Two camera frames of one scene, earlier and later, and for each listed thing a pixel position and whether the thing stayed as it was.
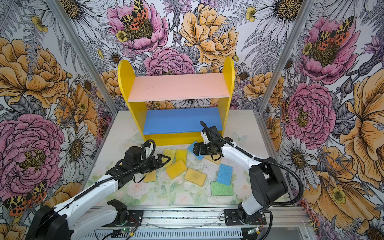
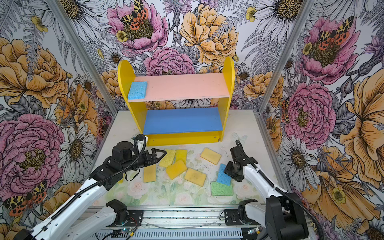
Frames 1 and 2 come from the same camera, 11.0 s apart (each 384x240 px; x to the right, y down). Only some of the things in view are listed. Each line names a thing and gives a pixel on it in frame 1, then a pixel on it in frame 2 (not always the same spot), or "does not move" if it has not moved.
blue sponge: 225,174 does not move
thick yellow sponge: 176,168 does not move
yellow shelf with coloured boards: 168,126 does not move
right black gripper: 201,149 to 227,170
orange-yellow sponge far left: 150,176 does not move
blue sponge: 191,147 to 137,90
